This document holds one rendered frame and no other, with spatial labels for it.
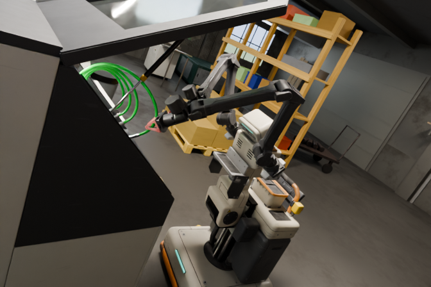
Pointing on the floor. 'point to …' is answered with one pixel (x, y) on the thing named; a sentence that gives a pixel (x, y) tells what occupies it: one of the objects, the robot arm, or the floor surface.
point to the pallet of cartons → (202, 133)
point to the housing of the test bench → (21, 103)
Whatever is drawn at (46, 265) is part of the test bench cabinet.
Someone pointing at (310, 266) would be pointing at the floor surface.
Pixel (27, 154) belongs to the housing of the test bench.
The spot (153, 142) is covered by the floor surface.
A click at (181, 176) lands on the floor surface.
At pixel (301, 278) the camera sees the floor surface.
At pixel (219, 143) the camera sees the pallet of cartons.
